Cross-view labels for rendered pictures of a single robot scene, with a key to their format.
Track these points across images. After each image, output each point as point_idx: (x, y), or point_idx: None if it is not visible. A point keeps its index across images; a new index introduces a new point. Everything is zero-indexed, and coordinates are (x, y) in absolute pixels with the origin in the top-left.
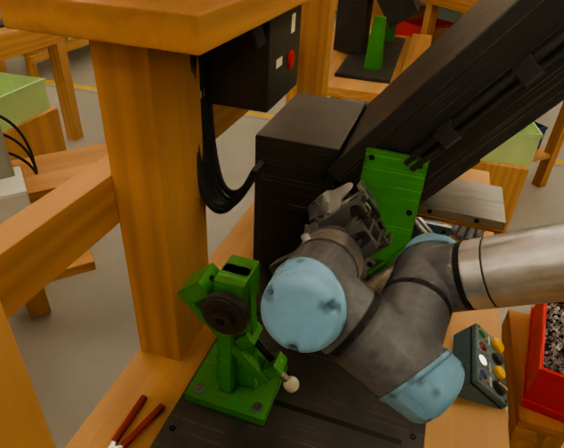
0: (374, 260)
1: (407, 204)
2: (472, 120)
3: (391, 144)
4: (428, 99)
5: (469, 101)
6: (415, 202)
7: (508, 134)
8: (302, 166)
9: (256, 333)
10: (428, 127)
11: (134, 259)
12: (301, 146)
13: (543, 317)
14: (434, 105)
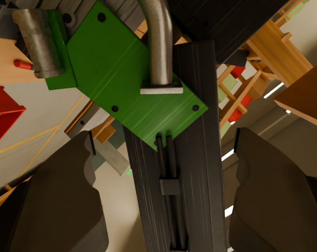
0: (71, 28)
1: (124, 112)
2: (170, 207)
3: (192, 128)
4: (208, 180)
5: (184, 202)
6: (123, 121)
7: (141, 205)
8: (235, 5)
9: None
10: (185, 165)
11: None
12: (258, 22)
13: None
14: (200, 181)
